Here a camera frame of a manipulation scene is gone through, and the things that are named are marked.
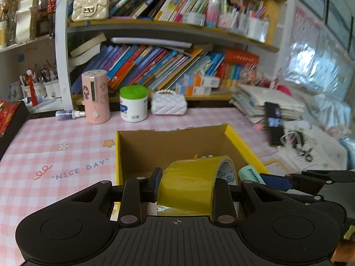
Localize red tassel charm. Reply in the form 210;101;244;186
29;80;38;106

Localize white printed paper sheets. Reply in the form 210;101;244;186
277;122;350;172

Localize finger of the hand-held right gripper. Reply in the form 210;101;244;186
259;172;324;203
302;170;355;185

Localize orange white medicine box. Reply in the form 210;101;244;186
183;74;221;88
175;84;213;96

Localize pink checkered tablecloth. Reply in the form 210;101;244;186
0;107;280;266

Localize row of thin colourful books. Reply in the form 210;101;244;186
107;0;219;23

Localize row of blue children's books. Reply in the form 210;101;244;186
69;32;226;92

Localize white cup of pens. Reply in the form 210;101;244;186
248;11;269;43

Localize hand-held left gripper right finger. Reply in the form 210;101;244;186
212;177;289;228

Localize small spray bottle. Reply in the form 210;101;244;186
55;110;86;121

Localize white jar green lid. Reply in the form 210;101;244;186
119;86;149;123

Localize wall calendar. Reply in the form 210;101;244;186
288;6;322;61

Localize gold tape roll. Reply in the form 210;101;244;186
157;155;239;217

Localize scissors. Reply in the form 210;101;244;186
295;147;314;162

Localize yellow cardboard box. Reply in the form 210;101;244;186
111;124;271;220

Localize white quilted handbag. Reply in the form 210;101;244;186
150;89;187;115

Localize white paper ribbon ornament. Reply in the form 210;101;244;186
15;0;38;43

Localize pink pencil organizer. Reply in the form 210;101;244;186
219;0;250;35

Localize beige pearl handbag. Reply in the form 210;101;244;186
71;0;109;22

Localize silver foil sheet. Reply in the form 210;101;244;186
283;39;355;108

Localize red boxed book set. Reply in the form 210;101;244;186
222;50;260;81

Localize black electronic keyboard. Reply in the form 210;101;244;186
0;101;30;161

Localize mint green plastic tool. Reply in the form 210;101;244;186
238;165;267;185

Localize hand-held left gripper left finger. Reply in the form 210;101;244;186
68;167;164;228

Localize black smartphone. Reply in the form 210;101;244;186
264;102;286;147

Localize white cubby shelf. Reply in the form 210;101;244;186
0;37;59;111

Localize pink white bottle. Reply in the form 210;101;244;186
207;0;221;28

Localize stack of papers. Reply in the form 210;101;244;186
230;84;306;124

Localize pink desktop humidifier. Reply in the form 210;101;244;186
81;70;111;124

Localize white bookshelf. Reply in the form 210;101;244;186
54;0;289;111

